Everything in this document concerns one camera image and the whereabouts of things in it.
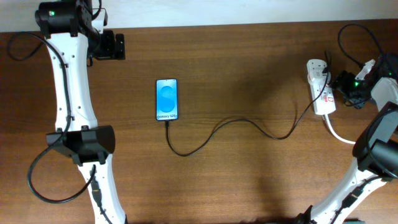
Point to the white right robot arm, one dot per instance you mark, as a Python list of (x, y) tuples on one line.
[(374, 163)]

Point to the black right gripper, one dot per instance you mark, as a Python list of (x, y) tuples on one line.
[(339, 83)]

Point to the white power strip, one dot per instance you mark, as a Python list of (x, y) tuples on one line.
[(322, 95)]

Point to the white USB charger adapter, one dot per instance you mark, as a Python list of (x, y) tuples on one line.
[(317, 77)]

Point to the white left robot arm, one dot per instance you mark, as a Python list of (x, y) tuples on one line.
[(75, 36)]

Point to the blue Galaxy smartphone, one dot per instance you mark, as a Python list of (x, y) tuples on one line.
[(166, 100)]

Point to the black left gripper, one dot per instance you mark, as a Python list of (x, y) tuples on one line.
[(110, 53)]

